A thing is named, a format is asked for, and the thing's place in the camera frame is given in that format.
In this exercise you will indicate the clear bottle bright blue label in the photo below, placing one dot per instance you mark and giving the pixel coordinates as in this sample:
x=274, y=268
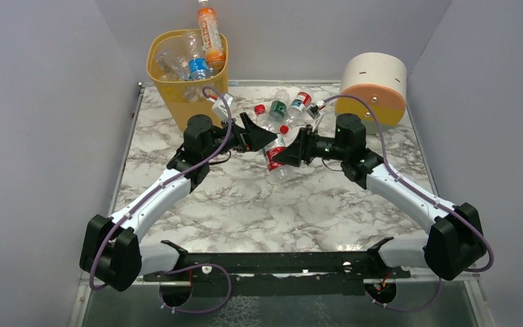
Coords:
x=198, y=67

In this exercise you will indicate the yellow plastic mesh bin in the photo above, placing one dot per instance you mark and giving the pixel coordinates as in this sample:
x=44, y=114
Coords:
x=185, y=99

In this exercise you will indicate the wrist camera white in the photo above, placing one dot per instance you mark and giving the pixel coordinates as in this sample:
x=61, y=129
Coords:
x=220, y=107
x=314, y=111

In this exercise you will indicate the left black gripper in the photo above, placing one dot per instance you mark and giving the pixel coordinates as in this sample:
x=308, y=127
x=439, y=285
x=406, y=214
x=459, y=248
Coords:
x=242, y=137

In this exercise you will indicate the white cylindrical container orange lid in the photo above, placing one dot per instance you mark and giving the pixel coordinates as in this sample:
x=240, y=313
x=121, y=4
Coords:
x=380, y=80

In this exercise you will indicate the orange drink bottle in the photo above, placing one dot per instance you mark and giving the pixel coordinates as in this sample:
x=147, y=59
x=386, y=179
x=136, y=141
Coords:
x=213, y=45

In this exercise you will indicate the black aluminium base frame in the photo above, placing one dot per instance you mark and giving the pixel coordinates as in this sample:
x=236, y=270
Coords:
x=233, y=265

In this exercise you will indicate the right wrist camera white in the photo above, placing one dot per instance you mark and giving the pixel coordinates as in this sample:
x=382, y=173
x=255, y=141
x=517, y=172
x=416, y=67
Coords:
x=314, y=111

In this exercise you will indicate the clear bottle red white label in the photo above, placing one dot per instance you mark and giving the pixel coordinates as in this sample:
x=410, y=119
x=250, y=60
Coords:
x=278, y=172

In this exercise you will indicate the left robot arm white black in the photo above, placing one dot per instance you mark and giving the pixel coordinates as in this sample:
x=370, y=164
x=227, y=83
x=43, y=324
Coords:
x=111, y=250

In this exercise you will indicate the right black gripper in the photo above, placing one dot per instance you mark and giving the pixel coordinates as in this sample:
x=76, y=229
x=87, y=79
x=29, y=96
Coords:
x=307, y=147

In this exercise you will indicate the clear bottle dark green label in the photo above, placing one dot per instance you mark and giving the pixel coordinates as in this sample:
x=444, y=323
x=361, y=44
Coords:
x=278, y=106

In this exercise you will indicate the small clear bottle blue cap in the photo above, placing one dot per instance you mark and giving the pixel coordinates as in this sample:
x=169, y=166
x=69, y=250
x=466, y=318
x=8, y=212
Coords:
x=164, y=60

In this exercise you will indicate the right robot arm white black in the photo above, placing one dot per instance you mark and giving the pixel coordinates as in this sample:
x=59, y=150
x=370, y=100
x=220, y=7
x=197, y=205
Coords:
x=454, y=238

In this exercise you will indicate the clear bottle red blue label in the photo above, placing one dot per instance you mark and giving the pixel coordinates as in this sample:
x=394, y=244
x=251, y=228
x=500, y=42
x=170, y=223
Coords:
x=296, y=109

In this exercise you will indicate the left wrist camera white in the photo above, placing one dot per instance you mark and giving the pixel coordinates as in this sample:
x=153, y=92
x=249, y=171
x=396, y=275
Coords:
x=220, y=107

